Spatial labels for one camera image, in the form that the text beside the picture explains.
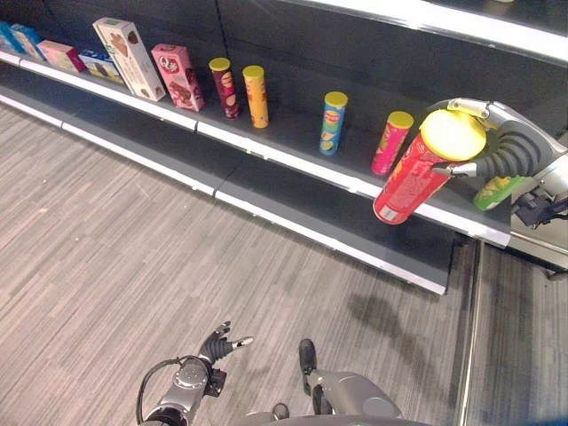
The maroon chips can yellow lid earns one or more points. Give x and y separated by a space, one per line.
226 91

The tall white cookie box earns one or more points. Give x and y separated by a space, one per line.
131 57

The white-edged high shelf board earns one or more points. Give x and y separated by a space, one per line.
444 20

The silver robot leg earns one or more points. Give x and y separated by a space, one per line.
350 392

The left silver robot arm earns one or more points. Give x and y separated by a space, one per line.
186 386

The dark goods shelf board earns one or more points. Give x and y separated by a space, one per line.
290 133

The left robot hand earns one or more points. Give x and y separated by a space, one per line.
215 347

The small pink box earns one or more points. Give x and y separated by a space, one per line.
60 55

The pink chocolate snack box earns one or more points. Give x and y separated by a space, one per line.
179 80

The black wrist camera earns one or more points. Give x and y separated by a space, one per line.
216 382
532 210

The dark empty shelf board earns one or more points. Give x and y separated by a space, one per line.
266 186

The grey robot body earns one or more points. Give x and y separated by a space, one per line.
328 421

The red chips can yellow lid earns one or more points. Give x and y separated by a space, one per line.
410 186

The blue chips can yellow lid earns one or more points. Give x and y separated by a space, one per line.
332 126

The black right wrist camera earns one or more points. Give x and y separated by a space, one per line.
532 210

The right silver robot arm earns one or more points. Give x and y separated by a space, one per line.
554 175

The orange chips can yellow lid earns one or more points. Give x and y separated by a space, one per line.
257 100

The pink chips can yellow lid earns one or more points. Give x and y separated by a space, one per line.
389 144

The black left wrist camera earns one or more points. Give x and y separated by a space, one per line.
216 382

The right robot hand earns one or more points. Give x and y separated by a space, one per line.
510 155

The flat blue white snack box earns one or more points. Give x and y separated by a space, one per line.
103 67

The green chips can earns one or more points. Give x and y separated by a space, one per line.
497 193

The dark robot foot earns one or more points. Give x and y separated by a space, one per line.
307 355
280 411

